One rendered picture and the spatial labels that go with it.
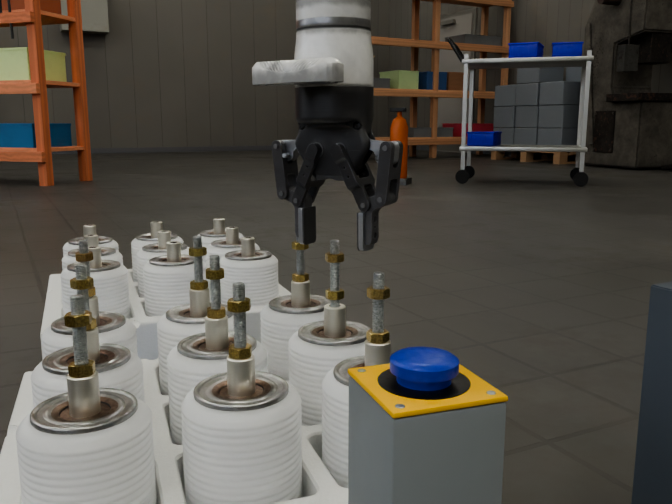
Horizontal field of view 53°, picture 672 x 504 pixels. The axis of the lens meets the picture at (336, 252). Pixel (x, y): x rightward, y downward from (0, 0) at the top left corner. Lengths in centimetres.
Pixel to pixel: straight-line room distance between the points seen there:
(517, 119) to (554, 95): 66
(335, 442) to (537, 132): 796
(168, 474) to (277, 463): 10
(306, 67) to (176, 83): 1089
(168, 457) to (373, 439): 27
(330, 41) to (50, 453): 40
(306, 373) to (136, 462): 21
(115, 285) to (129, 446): 55
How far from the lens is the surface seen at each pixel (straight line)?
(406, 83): 899
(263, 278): 107
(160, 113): 1139
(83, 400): 54
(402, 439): 37
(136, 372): 64
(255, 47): 1191
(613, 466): 104
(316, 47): 63
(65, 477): 52
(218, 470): 54
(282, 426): 53
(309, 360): 66
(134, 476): 54
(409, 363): 39
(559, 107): 821
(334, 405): 57
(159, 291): 105
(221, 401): 54
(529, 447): 106
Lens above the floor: 46
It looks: 11 degrees down
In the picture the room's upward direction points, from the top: straight up
